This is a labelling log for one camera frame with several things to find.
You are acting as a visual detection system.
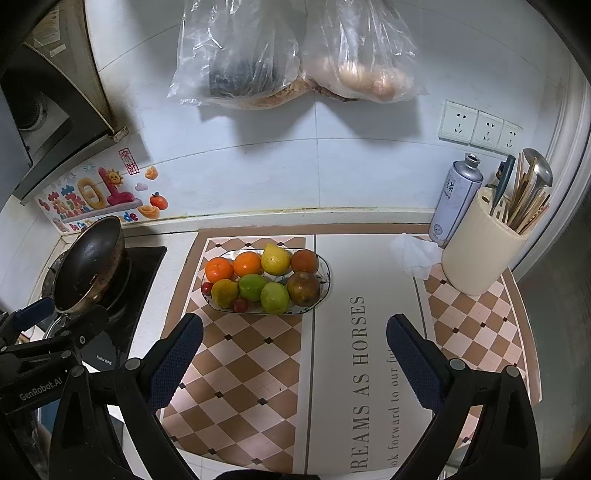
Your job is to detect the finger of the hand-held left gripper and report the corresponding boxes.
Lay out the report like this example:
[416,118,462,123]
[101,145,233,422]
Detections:
[28,305,110,365]
[0,296,56,344]

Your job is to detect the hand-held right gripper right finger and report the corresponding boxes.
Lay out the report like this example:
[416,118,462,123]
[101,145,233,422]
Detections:
[386,314,541,480]

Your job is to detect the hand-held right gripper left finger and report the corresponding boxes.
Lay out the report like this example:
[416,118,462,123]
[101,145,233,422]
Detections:
[48,313,205,480]

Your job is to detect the yellow-green fruit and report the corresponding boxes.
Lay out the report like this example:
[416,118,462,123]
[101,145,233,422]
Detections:
[211,279,240,308]

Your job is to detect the large orange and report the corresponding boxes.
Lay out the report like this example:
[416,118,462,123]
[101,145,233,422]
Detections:
[205,257,235,284]

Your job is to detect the green citrus fruit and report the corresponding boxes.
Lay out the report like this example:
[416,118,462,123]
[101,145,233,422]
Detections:
[238,274,269,302]
[260,282,291,315]

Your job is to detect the floral oval plate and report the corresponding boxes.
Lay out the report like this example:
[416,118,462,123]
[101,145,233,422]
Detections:
[202,248,331,315]

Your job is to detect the brown pomegranate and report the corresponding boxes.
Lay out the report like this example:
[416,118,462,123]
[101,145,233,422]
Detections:
[286,271,321,306]

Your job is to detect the yellow lemon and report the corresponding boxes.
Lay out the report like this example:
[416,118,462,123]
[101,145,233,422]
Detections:
[261,243,291,276]

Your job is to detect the reddish orange fruit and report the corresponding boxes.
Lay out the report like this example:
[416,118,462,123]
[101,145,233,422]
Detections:
[291,249,319,274]

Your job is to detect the dark frying pan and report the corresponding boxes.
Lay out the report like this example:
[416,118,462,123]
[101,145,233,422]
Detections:
[53,216,125,313]

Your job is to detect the brown checkered counter mat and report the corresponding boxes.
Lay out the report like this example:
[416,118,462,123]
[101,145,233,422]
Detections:
[159,224,541,476]

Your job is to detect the black gas stove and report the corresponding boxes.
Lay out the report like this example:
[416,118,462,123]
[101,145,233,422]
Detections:
[39,246,168,370]

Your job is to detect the white crumpled tissue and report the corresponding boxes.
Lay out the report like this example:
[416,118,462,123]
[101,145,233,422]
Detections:
[390,233,444,279]

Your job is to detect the cream utensil holder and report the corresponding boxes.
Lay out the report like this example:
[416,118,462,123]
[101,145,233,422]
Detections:
[442,186,532,297]

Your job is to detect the white gas canister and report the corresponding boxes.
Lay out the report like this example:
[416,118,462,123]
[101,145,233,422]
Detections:
[428,153,484,248]

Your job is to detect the bundle of wooden chopsticks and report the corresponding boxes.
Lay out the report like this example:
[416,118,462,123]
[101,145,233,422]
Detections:
[501,152,552,234]

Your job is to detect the range hood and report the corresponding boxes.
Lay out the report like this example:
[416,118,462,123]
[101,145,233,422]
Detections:
[0,0,127,206]

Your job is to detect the metal ladle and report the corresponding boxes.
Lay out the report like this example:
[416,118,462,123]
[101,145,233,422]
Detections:
[522,148,553,213]

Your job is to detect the clear plastic bag dark contents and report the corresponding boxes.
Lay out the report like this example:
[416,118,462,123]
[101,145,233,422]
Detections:
[167,0,303,110]

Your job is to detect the clear plastic bag brown contents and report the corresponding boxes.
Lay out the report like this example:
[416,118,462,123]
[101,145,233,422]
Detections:
[300,0,429,103]

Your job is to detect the colourful wall sticker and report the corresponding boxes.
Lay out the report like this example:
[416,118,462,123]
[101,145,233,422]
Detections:
[34,148,169,234]

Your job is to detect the teal-handled utensil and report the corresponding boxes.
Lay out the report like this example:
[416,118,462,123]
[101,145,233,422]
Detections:
[489,154,516,217]

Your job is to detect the white wall outlet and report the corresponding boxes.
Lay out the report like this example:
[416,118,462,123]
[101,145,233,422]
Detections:
[495,121,525,155]
[470,111,505,151]
[438,100,481,145]

